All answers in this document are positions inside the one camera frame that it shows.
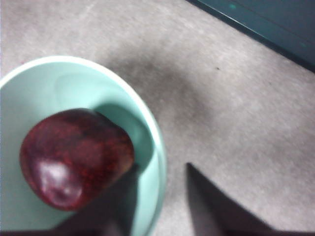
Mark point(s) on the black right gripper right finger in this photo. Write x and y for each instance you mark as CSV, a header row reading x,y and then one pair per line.
x,y
216,214

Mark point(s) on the teal green bowl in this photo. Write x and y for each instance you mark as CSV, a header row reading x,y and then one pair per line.
x,y
32,91

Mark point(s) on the black tray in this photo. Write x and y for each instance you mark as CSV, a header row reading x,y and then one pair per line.
x,y
270,22

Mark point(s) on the dark red plum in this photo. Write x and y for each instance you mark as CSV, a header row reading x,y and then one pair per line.
x,y
76,157

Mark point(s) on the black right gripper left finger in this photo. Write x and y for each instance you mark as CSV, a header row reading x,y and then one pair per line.
x,y
108,211

